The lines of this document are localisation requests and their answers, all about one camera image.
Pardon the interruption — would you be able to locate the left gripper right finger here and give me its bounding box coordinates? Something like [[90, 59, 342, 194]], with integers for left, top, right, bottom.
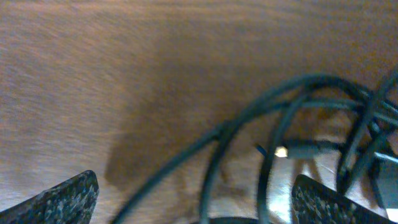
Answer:
[[291, 174, 394, 224]]

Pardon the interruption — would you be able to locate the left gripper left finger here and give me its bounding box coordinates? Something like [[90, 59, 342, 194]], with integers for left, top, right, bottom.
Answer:
[[1, 170, 99, 224]]

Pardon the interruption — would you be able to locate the thick black usb cable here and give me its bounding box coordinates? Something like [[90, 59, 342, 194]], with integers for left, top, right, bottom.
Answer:
[[110, 73, 368, 224]]

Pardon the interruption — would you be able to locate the thin black usb cable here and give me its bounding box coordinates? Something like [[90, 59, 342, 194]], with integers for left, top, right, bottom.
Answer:
[[198, 67, 398, 224]]

